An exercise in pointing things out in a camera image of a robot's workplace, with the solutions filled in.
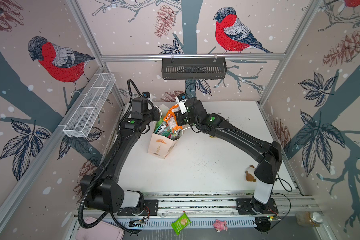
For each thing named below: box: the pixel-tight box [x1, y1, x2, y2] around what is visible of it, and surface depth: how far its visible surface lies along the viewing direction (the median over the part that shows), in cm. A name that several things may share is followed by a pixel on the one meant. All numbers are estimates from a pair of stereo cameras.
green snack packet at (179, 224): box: [171, 212, 192, 236], surface depth 70 cm
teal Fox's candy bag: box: [154, 122, 175, 141], surface depth 87 cm
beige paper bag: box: [147, 122, 184, 159], surface depth 77 cm
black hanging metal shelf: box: [161, 58, 228, 80], surface depth 96 cm
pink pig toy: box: [213, 219, 228, 233], surface depth 68 cm
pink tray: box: [75, 216, 125, 240], surface depth 67 cm
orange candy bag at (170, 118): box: [163, 104, 184, 133], surface depth 78 cm
